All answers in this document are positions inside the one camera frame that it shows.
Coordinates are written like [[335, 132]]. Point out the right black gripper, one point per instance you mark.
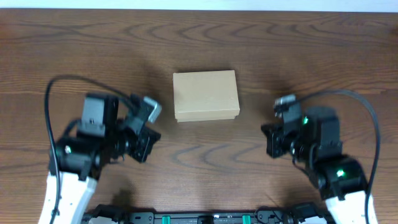
[[274, 140]]

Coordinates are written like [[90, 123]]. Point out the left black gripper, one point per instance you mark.
[[144, 144]]

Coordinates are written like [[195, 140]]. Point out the brown cardboard box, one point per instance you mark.
[[204, 96]]

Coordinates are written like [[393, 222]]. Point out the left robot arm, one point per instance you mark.
[[74, 170]]

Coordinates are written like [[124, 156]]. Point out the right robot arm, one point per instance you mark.
[[342, 185]]

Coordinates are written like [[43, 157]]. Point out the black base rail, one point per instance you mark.
[[302, 213]]

